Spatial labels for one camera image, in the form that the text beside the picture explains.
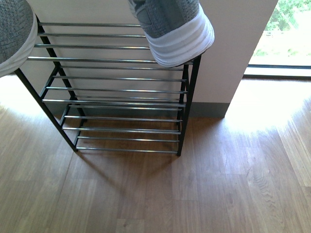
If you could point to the black metal shoe rack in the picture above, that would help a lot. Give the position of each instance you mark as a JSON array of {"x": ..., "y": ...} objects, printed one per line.
[{"x": 103, "y": 85}]

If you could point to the grey mesh sneaker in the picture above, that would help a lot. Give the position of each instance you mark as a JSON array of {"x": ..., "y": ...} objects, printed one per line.
[
  {"x": 18, "y": 32},
  {"x": 177, "y": 30}
]

